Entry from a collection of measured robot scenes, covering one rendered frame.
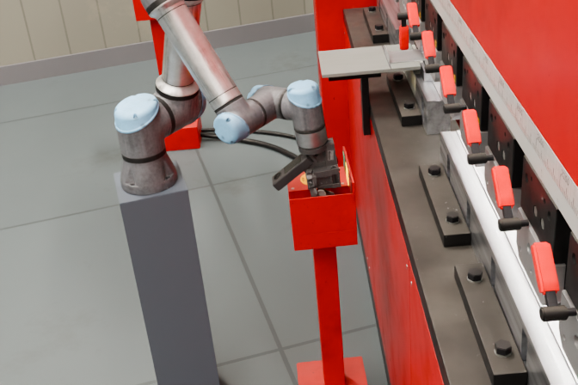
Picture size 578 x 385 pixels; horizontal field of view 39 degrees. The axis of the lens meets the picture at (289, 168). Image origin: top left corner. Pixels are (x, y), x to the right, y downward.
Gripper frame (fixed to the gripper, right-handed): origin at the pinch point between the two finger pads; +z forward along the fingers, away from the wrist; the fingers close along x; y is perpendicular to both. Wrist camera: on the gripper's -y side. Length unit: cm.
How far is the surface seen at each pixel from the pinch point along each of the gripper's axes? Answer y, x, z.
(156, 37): -61, 199, 11
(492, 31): 32, -56, -62
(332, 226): 3.4, -4.9, 1.3
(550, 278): 27, -98, -46
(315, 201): 0.3, -4.9, -6.7
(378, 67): 22.9, 27.3, -25.1
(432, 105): 33.2, 9.3, -19.9
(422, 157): 27.8, -2.3, -12.1
